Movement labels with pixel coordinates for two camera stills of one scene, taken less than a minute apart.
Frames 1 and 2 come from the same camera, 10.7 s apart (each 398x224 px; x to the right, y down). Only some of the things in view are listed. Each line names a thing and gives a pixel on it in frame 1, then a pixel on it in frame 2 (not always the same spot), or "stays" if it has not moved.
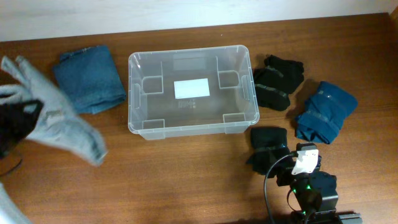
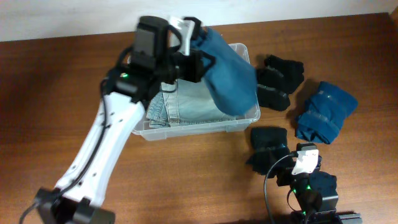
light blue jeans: x=57 y=125 → x=183 y=101
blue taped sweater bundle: x=323 y=117 stays
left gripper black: x=15 y=118 → x=201 y=66
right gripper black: x=285 y=180 stays
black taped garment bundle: x=275 y=81 stays
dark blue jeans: x=91 y=77 → x=232 y=80
